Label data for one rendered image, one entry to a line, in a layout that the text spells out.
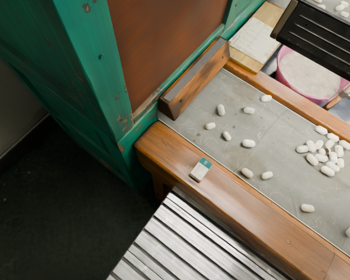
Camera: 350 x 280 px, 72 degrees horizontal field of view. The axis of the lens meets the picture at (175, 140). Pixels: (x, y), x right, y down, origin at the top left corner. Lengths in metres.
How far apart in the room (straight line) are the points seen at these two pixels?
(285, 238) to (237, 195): 0.15
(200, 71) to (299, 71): 0.42
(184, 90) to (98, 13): 0.38
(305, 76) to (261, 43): 0.19
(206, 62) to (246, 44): 0.24
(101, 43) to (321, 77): 0.82
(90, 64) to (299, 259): 0.63
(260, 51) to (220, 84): 0.18
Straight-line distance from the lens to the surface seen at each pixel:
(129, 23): 0.43
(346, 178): 0.87
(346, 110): 1.08
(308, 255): 0.73
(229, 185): 0.68
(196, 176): 0.64
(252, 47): 0.93
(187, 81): 0.68
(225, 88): 0.84
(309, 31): 0.55
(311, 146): 0.82
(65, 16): 0.33
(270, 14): 1.08
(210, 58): 0.75
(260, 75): 0.88
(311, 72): 1.02
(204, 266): 0.74
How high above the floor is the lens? 1.40
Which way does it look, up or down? 67 degrees down
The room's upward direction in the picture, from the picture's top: 7 degrees clockwise
